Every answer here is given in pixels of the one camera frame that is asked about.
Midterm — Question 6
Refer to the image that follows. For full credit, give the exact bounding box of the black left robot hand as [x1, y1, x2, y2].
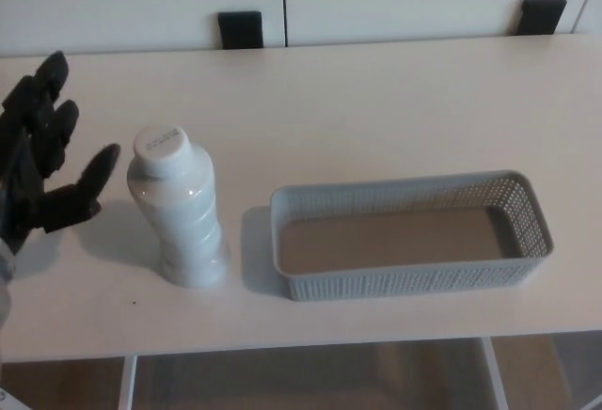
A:
[0, 50, 122, 256]

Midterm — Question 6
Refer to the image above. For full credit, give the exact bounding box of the white plastic bottle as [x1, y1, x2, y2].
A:
[125, 123, 231, 290]

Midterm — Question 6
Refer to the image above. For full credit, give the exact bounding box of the white slanted bar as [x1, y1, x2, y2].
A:
[0, 385, 30, 410]

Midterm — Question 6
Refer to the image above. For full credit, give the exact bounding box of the grey perforated plastic basket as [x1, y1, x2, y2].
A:
[269, 169, 555, 304]

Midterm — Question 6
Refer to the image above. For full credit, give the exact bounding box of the black desk bracket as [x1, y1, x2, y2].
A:
[216, 10, 263, 50]
[519, 0, 567, 36]

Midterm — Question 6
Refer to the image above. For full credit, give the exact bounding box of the white desk leg frame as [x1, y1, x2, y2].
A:
[478, 337, 512, 410]
[117, 355, 138, 410]

